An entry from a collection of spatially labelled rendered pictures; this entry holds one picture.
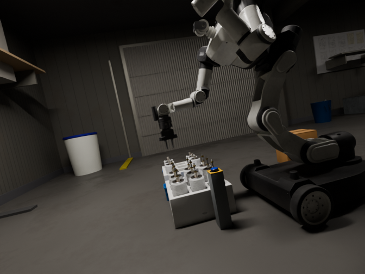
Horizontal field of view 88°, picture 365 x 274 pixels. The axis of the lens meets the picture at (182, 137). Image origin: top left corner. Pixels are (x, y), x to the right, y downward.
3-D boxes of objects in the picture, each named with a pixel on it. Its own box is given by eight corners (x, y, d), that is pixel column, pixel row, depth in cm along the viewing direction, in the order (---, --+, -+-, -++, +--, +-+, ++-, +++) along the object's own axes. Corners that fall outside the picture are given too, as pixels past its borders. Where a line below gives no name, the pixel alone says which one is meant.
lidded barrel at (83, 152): (108, 165, 401) (100, 131, 395) (100, 172, 340) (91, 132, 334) (79, 171, 392) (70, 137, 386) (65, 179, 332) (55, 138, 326)
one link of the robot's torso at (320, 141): (313, 154, 130) (310, 136, 129) (341, 159, 110) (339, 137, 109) (287, 161, 127) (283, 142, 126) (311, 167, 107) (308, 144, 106)
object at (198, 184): (212, 203, 118) (206, 175, 117) (199, 209, 114) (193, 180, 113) (203, 199, 127) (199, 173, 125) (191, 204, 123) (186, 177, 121)
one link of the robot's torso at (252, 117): (261, 134, 122) (282, 64, 122) (279, 135, 105) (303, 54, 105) (240, 126, 120) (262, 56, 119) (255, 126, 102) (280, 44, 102)
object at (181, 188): (175, 213, 114) (169, 185, 113) (176, 206, 124) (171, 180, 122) (191, 211, 114) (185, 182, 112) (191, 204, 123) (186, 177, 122)
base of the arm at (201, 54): (213, 71, 136) (213, 56, 136) (226, 65, 125) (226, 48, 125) (196, 66, 128) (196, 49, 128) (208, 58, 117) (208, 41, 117)
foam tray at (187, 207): (215, 191, 155) (212, 169, 153) (237, 211, 116) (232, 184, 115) (169, 203, 149) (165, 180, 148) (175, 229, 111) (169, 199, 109)
